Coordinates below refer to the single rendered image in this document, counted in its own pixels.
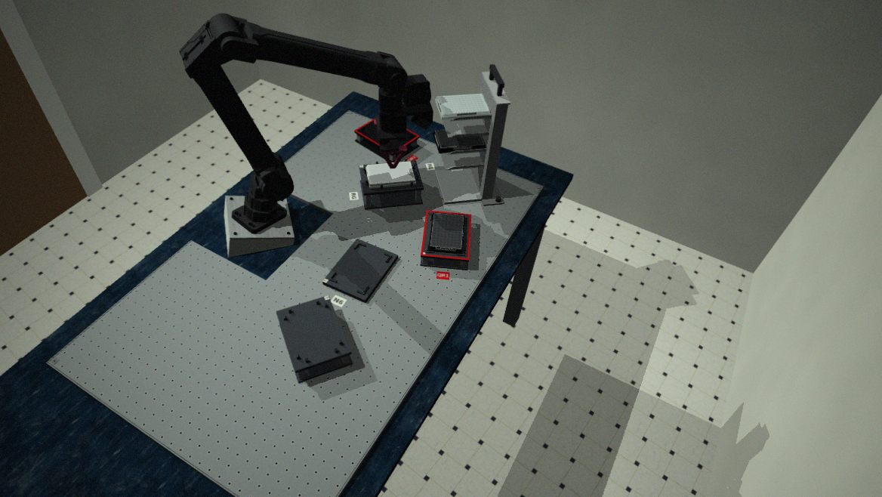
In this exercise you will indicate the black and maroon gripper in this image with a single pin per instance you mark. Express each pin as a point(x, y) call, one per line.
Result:
point(385, 137)

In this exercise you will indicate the grey shelf rack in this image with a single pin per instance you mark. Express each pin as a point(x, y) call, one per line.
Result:
point(469, 175)

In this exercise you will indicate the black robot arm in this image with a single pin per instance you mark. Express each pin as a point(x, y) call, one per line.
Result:
point(225, 36)

